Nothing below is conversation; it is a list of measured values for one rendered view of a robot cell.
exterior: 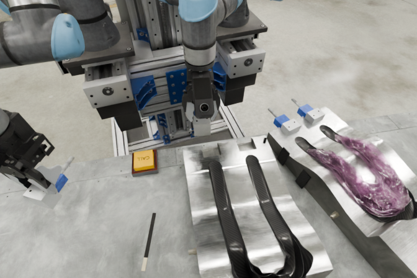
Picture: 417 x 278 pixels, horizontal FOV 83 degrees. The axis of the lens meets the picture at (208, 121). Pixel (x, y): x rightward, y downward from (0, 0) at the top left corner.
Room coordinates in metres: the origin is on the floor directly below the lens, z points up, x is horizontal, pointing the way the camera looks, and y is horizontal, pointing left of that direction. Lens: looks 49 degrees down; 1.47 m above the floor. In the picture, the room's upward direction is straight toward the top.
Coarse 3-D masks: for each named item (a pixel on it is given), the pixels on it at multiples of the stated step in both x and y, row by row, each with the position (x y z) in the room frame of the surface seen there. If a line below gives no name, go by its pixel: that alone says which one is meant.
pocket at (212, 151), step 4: (204, 148) 0.41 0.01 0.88; (208, 148) 0.41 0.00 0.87; (212, 148) 0.41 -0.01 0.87; (216, 148) 0.42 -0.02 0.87; (204, 152) 0.40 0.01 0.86; (208, 152) 0.40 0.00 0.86; (212, 152) 0.40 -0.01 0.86; (216, 152) 0.40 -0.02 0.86; (220, 152) 0.39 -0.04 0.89; (204, 156) 0.39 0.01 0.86; (208, 156) 0.39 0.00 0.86
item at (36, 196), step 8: (72, 160) 0.33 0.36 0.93; (64, 168) 0.31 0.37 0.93; (64, 176) 0.28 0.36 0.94; (32, 184) 0.25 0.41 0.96; (56, 184) 0.26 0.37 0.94; (64, 184) 0.27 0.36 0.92; (32, 192) 0.23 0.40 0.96; (40, 192) 0.23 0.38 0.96; (32, 200) 0.22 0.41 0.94; (40, 200) 0.21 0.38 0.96; (48, 200) 0.22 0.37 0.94; (56, 200) 0.23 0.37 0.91
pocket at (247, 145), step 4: (248, 140) 0.44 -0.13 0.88; (252, 140) 0.44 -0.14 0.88; (240, 144) 0.43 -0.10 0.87; (244, 144) 0.43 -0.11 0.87; (248, 144) 0.43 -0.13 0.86; (252, 144) 0.43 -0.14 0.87; (240, 148) 0.42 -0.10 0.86; (244, 148) 0.42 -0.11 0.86; (248, 148) 0.42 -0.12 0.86; (252, 148) 0.42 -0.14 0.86; (256, 148) 0.40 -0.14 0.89
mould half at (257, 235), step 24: (264, 144) 0.42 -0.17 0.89; (192, 168) 0.33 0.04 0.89; (240, 168) 0.33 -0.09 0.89; (264, 168) 0.33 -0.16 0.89; (192, 192) 0.26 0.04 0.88; (240, 192) 0.26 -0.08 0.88; (288, 192) 0.27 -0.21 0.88; (192, 216) 0.20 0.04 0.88; (216, 216) 0.20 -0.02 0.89; (240, 216) 0.20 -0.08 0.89; (264, 216) 0.20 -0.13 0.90; (288, 216) 0.20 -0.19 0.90; (216, 240) 0.14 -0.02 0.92; (264, 240) 0.14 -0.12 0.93; (312, 240) 0.14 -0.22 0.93; (216, 264) 0.09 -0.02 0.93; (264, 264) 0.09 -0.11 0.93
